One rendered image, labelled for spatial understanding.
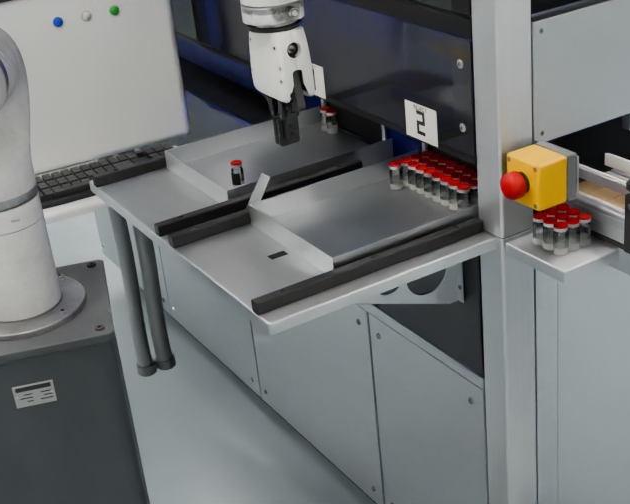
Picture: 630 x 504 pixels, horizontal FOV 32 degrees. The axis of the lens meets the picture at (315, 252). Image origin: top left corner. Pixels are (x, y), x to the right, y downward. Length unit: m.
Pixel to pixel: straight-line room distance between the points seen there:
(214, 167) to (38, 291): 0.55
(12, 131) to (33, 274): 0.21
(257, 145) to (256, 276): 0.55
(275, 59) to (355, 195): 0.46
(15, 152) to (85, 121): 0.81
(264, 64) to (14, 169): 0.38
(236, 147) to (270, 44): 0.69
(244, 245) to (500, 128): 0.44
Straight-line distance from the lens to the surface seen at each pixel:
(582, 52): 1.72
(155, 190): 2.04
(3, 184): 1.61
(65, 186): 2.27
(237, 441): 2.85
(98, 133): 2.45
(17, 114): 1.66
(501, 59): 1.62
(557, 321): 1.87
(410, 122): 1.83
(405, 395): 2.15
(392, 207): 1.84
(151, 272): 2.71
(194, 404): 3.02
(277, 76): 1.52
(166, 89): 2.47
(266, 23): 1.50
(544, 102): 1.69
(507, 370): 1.83
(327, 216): 1.83
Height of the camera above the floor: 1.64
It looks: 26 degrees down
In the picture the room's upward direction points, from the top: 6 degrees counter-clockwise
